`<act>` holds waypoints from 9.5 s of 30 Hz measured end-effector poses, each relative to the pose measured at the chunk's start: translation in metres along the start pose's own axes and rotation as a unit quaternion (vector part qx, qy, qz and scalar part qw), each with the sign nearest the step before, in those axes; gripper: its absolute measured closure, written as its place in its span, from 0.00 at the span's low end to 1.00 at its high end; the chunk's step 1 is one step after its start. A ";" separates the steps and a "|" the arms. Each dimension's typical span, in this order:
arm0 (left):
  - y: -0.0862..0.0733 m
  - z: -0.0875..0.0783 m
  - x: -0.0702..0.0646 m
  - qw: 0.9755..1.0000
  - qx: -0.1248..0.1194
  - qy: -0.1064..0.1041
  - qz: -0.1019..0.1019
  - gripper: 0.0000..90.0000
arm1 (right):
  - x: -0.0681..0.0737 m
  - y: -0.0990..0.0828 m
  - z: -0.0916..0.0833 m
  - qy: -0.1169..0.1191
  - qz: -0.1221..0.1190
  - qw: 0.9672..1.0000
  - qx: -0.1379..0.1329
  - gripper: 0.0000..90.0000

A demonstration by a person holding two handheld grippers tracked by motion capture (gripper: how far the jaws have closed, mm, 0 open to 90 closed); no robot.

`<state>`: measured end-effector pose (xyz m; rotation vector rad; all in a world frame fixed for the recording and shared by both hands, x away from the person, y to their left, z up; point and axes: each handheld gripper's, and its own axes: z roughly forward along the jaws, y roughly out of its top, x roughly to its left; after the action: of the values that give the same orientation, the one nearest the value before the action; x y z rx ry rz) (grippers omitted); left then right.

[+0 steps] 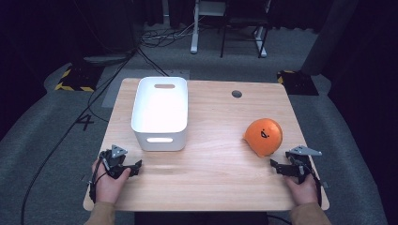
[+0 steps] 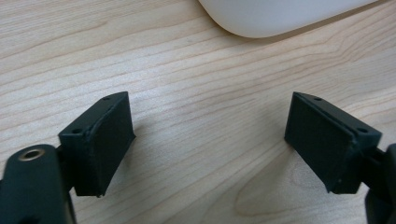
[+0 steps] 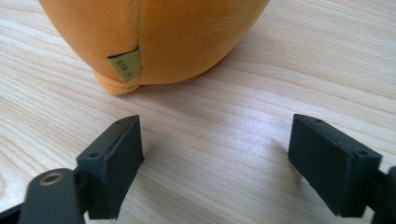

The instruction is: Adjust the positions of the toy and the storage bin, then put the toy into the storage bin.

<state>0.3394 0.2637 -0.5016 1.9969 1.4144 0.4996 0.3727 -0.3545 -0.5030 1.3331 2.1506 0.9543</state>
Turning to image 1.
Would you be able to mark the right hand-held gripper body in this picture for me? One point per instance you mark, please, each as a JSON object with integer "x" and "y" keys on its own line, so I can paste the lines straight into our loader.
{"x": 299, "y": 167}

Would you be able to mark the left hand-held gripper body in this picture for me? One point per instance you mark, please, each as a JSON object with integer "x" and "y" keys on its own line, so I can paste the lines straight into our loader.
{"x": 114, "y": 162}

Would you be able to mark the person's right hand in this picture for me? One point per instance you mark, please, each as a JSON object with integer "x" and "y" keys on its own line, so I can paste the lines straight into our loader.
{"x": 303, "y": 192}

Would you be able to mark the person's left hand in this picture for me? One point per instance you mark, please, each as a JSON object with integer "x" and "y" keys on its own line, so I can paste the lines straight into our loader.
{"x": 108, "y": 187}

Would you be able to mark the orange plush toy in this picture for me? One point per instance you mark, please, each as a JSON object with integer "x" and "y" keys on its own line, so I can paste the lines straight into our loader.
{"x": 263, "y": 137}

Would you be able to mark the white plastic bin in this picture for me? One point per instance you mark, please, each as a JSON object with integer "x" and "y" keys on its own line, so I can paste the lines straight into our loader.
{"x": 159, "y": 115}

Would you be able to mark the person's dark clothing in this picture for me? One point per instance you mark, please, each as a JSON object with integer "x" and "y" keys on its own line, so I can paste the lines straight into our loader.
{"x": 200, "y": 218}

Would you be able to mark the grey table grommet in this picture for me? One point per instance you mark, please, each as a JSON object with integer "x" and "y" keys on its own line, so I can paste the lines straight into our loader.
{"x": 236, "y": 94}

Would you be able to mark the black yellow striped stand base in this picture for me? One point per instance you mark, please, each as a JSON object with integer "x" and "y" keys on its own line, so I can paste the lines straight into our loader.
{"x": 297, "y": 82}
{"x": 78, "y": 81}

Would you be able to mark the white desk leg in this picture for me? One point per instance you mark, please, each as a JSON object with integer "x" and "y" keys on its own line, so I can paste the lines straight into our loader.
{"x": 261, "y": 43}
{"x": 194, "y": 31}

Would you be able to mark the dark curtain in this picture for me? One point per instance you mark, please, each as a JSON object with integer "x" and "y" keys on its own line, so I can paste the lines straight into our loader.
{"x": 331, "y": 34}

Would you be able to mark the black chair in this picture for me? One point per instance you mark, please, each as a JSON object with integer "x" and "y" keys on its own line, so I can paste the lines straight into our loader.
{"x": 244, "y": 20}

